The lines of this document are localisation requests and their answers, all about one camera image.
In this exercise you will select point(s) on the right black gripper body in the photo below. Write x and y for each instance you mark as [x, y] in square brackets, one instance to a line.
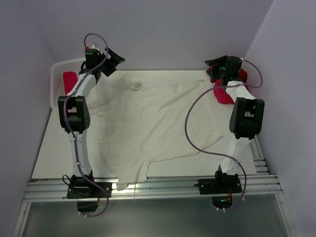
[218, 72]

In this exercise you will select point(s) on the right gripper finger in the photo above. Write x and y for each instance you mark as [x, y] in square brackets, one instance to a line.
[216, 61]
[211, 73]

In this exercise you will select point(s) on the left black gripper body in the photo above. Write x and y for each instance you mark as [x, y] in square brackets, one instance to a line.
[102, 63]

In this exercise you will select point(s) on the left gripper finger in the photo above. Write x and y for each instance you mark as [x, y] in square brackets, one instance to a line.
[114, 59]
[107, 71]

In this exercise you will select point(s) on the white t shirt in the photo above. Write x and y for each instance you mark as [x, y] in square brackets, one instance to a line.
[149, 128]

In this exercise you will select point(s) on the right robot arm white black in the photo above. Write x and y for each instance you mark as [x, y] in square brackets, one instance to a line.
[247, 114]

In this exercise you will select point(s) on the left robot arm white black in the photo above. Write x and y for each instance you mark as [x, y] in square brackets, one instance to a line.
[73, 109]

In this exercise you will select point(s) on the dark red t shirt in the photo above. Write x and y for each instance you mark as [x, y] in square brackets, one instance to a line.
[242, 74]

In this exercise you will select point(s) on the rolled pink t shirt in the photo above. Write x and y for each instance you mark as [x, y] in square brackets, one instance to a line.
[69, 79]

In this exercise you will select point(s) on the white plastic basket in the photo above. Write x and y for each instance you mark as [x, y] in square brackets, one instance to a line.
[56, 78]

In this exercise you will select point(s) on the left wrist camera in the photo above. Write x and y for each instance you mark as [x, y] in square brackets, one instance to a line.
[92, 49]

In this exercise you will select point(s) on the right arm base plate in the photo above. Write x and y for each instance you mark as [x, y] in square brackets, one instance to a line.
[216, 186]

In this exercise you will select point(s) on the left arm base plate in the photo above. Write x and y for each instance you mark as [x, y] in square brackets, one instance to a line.
[88, 193]

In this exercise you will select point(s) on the aluminium rail frame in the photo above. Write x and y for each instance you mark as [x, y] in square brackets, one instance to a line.
[262, 183]

